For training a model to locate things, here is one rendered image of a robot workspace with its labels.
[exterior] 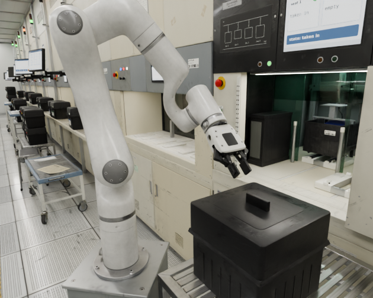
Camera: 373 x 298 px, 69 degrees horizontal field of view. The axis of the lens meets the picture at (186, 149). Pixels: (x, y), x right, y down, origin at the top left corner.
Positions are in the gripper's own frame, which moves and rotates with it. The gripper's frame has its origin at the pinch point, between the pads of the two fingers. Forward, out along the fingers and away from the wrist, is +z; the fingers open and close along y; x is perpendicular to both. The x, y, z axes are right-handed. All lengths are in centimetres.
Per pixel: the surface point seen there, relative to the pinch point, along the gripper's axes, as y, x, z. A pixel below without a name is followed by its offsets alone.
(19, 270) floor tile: -66, 191, -35
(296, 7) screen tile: 39, -28, -45
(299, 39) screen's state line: 39, -21, -35
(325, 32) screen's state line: 39, -29, -29
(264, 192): 9.6, 5.2, 8.1
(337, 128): 90, 13, -12
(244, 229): -11.8, -3.3, 16.5
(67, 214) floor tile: -18, 243, -87
